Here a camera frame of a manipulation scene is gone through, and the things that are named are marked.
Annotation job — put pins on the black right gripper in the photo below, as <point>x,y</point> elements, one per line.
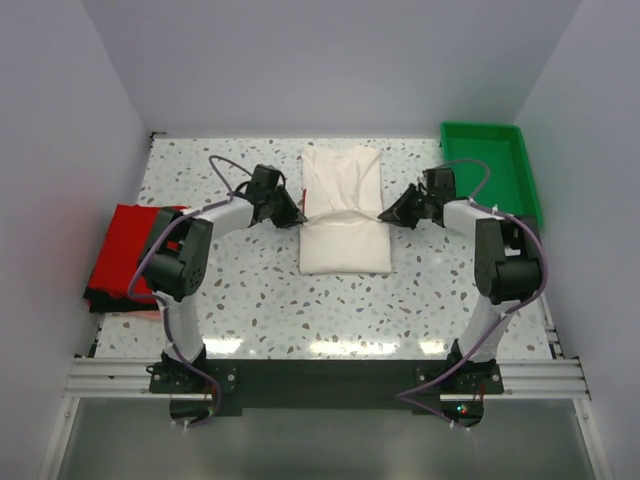
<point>398,213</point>

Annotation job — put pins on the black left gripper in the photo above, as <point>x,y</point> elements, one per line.
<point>292,215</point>

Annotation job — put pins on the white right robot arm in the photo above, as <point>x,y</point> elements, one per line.
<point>510,266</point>

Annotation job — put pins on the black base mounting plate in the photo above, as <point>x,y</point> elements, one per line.
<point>227,387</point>

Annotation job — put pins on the red folded t shirt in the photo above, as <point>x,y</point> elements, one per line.
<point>125,245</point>

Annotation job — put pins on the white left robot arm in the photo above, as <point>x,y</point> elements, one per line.
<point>173,264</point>

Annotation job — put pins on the aluminium rail frame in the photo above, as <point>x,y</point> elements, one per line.
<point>256,306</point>

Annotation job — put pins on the green plastic tray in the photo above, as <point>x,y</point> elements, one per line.
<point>492,166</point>

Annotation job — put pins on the white t shirt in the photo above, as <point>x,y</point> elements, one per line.
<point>342,198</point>

